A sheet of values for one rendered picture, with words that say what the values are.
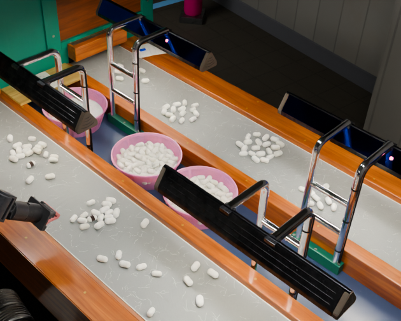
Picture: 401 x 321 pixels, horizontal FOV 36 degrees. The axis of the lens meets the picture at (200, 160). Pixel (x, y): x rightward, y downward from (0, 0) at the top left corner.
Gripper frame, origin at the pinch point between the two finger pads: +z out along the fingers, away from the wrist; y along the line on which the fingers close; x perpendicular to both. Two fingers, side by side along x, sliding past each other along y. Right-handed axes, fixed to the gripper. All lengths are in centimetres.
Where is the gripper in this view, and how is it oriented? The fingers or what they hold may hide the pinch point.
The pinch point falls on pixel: (56, 216)
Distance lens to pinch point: 195.5
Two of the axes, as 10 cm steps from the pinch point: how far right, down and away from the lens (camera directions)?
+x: -4.8, 8.7, 1.1
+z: 4.9, 1.7, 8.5
